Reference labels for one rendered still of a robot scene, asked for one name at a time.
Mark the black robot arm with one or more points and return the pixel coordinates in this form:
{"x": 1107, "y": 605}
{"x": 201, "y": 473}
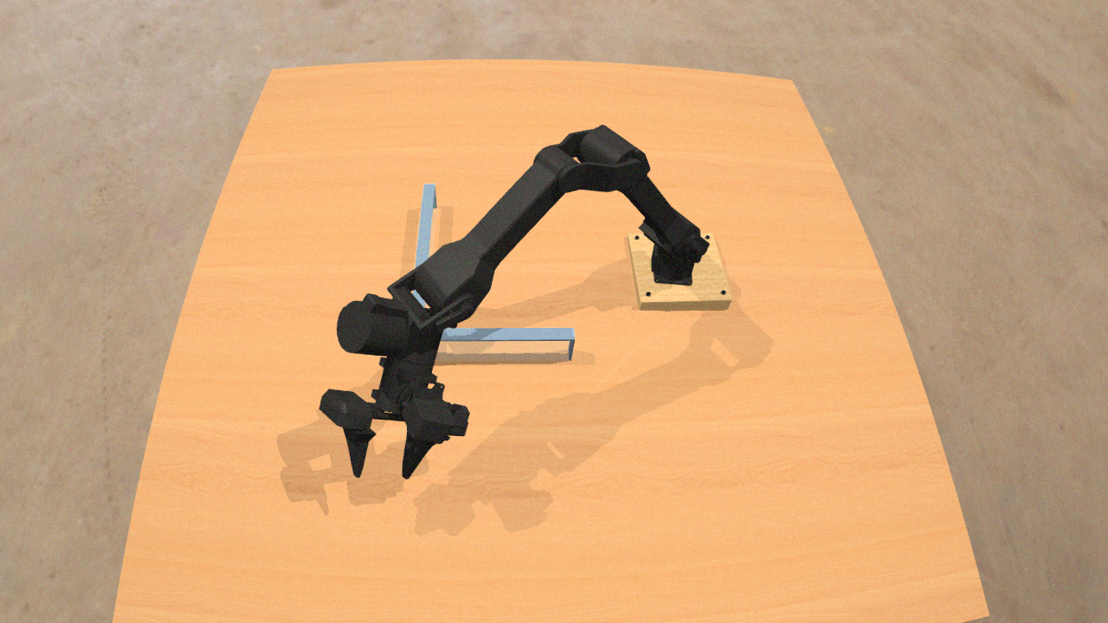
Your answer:
{"x": 454, "y": 280}

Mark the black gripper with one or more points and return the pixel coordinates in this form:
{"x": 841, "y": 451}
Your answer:
{"x": 347, "y": 410}

